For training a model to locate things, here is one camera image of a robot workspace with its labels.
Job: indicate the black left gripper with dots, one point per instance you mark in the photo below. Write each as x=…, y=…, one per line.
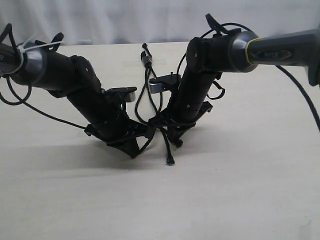
x=121, y=132

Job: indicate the white zip tie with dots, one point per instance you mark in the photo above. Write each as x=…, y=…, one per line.
x=22, y=50

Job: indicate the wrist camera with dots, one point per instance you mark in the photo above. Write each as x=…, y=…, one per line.
x=127, y=94
x=164, y=83

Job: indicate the white curtain backdrop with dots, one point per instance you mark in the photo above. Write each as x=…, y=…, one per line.
x=93, y=22

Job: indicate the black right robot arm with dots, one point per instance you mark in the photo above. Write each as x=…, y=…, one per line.
x=235, y=52

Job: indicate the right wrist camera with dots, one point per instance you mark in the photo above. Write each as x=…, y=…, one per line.
x=164, y=83

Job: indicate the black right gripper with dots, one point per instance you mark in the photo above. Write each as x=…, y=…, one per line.
x=178, y=119

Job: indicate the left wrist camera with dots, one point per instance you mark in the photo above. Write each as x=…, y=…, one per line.
x=127, y=94

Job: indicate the dark grey round object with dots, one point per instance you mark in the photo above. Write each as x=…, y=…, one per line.
x=146, y=60

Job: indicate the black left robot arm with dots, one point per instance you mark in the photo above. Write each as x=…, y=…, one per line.
x=74, y=78

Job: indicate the clear tape strip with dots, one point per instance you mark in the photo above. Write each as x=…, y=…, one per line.
x=138, y=63

